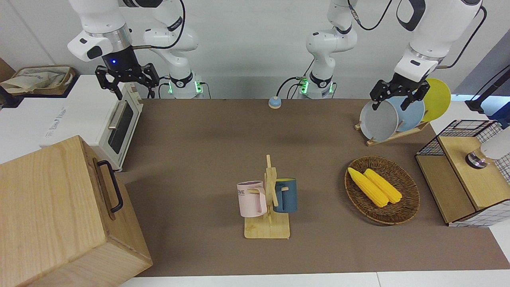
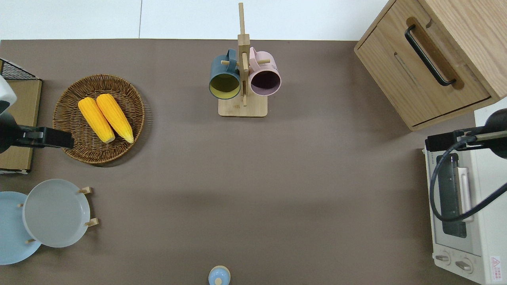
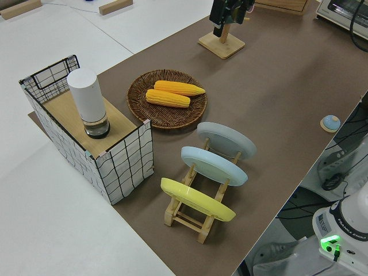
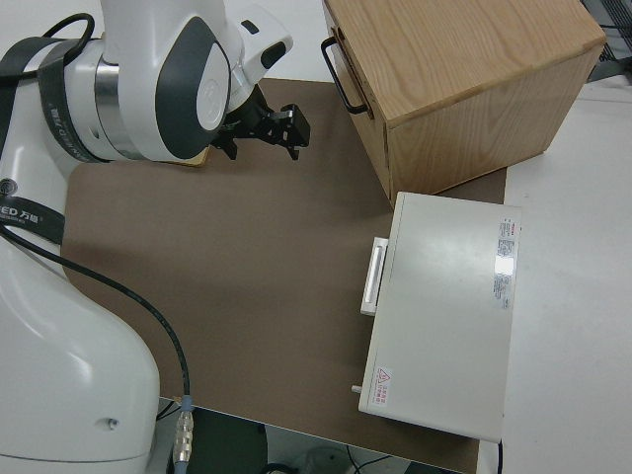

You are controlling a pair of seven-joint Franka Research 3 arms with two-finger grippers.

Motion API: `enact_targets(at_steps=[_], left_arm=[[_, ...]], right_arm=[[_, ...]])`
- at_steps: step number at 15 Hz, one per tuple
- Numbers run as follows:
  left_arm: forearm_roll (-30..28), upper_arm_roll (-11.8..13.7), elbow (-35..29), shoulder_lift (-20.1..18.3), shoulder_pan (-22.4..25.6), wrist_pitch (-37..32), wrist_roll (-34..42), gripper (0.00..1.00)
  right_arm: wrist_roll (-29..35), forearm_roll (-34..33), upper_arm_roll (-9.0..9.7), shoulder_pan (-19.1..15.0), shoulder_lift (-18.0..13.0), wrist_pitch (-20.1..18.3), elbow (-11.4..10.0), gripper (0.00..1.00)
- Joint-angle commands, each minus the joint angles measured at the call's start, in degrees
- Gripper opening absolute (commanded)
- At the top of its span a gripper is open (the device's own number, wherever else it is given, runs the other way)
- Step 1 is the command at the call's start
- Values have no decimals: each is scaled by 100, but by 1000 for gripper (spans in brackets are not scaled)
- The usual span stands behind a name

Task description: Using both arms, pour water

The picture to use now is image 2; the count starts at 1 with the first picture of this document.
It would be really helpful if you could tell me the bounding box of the light blue plate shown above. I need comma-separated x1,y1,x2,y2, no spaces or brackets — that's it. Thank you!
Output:
0,191,42,265

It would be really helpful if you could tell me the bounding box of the dark blue mug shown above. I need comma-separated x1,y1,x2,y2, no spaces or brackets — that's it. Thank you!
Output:
209,49,242,100

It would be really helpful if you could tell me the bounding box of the wooden cabinet box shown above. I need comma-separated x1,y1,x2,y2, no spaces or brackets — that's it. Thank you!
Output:
354,0,507,132

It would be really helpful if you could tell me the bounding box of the yellow corn cob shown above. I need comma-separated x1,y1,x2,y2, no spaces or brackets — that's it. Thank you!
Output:
96,93,134,144
78,97,116,144

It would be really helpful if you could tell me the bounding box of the grey plate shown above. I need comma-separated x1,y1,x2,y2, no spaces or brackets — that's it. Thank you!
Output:
22,179,91,248

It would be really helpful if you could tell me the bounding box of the wooden plate rack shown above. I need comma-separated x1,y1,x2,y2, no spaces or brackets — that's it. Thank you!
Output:
18,187,99,244

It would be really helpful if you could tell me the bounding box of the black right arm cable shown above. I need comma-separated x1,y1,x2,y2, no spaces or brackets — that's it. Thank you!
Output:
430,136,507,223

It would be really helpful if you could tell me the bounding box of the wooden basket lid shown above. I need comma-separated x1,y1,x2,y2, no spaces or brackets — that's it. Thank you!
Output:
0,79,42,171

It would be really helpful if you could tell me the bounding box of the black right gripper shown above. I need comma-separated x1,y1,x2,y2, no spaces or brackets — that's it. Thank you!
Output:
427,109,507,159

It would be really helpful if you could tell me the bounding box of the brown table mat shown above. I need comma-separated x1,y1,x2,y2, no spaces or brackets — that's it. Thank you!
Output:
0,38,482,285

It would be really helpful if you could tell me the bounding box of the white toaster oven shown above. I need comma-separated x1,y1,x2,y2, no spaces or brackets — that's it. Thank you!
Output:
423,135,507,285

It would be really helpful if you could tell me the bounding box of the black cabinet handle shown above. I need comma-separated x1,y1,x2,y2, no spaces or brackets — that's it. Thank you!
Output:
405,25,457,87

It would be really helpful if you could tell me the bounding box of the wooden mug rack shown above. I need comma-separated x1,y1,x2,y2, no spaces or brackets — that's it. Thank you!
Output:
218,3,271,118

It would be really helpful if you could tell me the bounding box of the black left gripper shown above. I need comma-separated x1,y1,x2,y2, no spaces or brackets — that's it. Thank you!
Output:
0,112,74,154

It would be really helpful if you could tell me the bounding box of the black wire storage basket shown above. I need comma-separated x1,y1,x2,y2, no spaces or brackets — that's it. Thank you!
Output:
0,57,42,175

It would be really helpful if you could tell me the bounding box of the pink mug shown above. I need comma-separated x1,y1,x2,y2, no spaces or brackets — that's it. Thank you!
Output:
248,47,282,97

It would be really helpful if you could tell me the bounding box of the round wicker basket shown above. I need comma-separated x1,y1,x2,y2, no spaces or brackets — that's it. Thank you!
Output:
52,74,145,164

